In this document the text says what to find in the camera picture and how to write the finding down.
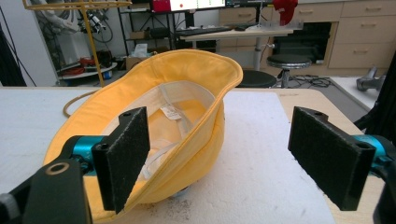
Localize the white foam mat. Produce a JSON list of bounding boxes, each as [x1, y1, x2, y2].
[[0, 88, 336, 224]]

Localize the black round stool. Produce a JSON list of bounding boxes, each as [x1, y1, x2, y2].
[[236, 69, 277, 89], [266, 53, 313, 89]]

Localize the yellow bucket hat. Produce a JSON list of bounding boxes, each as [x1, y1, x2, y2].
[[42, 49, 244, 223]]

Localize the black metal shelf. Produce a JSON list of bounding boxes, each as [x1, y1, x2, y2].
[[117, 6, 195, 57]]

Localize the beige drawer cabinet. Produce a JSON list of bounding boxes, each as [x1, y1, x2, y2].
[[218, 0, 396, 77]]

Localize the yellow hat cord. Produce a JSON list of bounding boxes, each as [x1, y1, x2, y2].
[[63, 90, 100, 119]]

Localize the cardboard box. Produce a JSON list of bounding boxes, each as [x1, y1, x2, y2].
[[125, 54, 149, 71]]

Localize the red cloth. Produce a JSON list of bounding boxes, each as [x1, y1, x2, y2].
[[272, 0, 299, 27]]

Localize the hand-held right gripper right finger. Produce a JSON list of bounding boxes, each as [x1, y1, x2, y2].
[[288, 105, 377, 212]]

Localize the white standing desk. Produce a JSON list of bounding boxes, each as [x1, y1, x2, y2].
[[179, 24, 304, 72]]

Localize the white round platform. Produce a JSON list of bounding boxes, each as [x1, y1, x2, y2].
[[57, 61, 119, 81]]

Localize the black keyboard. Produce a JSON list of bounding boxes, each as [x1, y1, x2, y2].
[[176, 25, 233, 37]]

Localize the computer monitor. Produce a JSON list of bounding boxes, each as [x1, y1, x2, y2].
[[151, 0, 226, 13]]

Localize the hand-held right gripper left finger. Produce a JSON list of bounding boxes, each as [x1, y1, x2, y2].
[[91, 106, 151, 215]]

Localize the black floor cables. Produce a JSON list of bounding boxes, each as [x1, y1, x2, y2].
[[288, 74, 333, 90]]

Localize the yellow metal rack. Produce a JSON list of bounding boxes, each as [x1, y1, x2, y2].
[[21, 0, 133, 89]]

